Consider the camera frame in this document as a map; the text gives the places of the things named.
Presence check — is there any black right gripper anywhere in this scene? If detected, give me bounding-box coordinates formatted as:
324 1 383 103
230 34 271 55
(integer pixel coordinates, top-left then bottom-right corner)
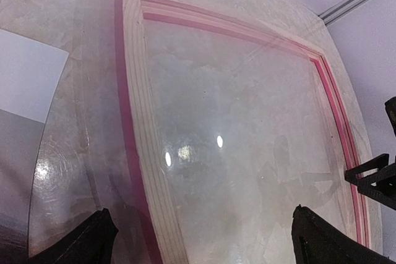
345 97 396 210

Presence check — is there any pink wooden picture frame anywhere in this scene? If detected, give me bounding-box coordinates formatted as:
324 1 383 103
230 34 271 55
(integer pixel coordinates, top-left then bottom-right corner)
114 0 372 263

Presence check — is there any white mat board lower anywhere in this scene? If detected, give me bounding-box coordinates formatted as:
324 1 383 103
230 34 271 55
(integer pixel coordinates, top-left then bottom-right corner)
0 30 69 123

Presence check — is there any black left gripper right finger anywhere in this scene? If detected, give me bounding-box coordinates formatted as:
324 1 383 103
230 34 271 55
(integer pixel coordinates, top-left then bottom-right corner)
291 205 393 263

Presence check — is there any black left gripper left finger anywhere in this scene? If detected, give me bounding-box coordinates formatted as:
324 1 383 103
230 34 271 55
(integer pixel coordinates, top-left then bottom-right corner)
27 208 118 263

